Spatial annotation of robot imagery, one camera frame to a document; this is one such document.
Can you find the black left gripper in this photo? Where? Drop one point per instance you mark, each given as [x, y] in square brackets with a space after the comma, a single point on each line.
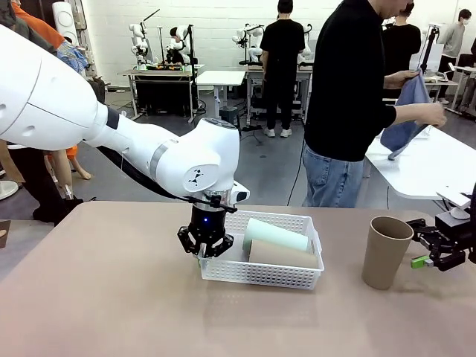
[207, 223]

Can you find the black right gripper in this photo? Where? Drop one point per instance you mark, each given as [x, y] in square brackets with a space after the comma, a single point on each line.
[459, 234]

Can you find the brown paper cup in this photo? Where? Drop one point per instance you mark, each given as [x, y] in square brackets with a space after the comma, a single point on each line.
[386, 256]
[282, 256]

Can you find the white perforated plastic basket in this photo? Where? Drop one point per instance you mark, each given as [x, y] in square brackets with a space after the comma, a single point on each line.
[260, 277]

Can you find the mint green cup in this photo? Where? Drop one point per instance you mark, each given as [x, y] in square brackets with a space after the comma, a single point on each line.
[275, 234]

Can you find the blue grey cloth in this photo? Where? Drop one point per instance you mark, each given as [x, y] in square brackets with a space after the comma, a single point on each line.
[403, 130]

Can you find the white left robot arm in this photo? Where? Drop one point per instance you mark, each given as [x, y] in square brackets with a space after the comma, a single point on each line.
[111, 130]

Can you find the person's right forearm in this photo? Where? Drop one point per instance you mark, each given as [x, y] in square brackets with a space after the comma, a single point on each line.
[403, 113]

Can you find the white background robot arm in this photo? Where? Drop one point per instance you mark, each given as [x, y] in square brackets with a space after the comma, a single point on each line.
[180, 42]
[138, 41]
[253, 44]

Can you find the person's right hand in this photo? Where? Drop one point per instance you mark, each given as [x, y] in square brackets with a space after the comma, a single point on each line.
[431, 115]

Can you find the person's left hand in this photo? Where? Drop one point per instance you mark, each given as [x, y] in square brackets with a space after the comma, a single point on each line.
[401, 79]

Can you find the white side table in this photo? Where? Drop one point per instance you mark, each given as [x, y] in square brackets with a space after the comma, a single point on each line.
[416, 175]

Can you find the black power strip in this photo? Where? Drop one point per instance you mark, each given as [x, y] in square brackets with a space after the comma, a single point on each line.
[252, 128]

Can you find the grey plastic stool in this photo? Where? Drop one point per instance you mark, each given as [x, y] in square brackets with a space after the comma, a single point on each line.
[228, 112]

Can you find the skin-coloured mannequin legs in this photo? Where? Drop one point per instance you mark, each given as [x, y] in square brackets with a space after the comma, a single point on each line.
[61, 171]

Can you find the white height-adjustable desk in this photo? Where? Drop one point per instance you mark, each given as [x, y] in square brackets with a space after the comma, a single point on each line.
[221, 77]

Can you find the metal workbench with equipment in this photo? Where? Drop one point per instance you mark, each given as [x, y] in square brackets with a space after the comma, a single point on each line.
[163, 73]

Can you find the black tripod pole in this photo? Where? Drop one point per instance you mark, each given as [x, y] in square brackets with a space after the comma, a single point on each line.
[192, 67]

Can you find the grey background workbench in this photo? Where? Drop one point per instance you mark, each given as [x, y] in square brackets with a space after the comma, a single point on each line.
[254, 72]

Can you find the person in black sweater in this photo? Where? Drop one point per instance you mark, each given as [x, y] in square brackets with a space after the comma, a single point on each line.
[342, 93]

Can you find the person in green jacket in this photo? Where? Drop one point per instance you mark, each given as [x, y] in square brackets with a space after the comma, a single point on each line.
[33, 178]

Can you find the brown wooden board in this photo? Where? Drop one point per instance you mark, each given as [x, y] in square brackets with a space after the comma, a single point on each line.
[4, 234]

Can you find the person in black coat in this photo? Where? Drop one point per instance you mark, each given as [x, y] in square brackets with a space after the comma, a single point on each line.
[403, 44]

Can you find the white round fan base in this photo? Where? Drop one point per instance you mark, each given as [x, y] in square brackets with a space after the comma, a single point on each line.
[8, 190]

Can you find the person in grey hoodie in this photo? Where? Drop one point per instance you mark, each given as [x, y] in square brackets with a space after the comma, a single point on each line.
[454, 41]

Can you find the standing person in black t-shirt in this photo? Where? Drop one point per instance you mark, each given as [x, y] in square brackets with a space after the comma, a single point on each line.
[282, 52]

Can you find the blue patterned cloth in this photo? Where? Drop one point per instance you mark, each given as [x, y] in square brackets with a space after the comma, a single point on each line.
[74, 57]

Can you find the orange garment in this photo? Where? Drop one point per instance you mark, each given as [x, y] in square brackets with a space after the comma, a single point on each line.
[37, 22]

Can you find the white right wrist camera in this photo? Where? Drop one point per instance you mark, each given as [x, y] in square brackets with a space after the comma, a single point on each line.
[455, 201]

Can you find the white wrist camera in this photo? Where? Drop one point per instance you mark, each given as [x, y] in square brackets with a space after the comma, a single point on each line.
[455, 201]
[241, 195]

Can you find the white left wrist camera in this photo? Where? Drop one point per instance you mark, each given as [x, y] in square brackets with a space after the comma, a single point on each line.
[241, 195]

